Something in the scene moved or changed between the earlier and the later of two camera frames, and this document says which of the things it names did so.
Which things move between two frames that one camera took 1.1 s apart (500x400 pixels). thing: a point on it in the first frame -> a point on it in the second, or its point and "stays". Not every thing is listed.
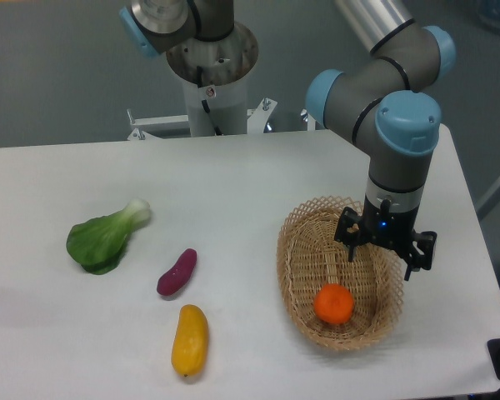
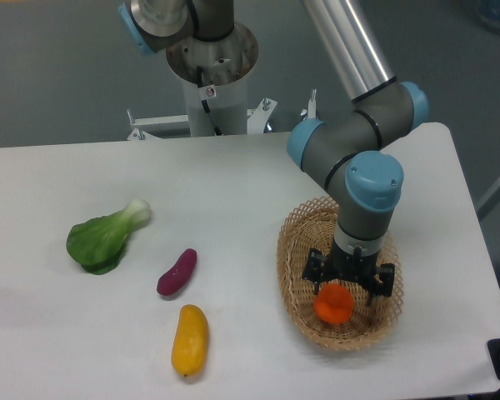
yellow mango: [191, 342] stays
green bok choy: [97, 243] stays
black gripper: [387, 227] -> [353, 266]
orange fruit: [333, 303] stays
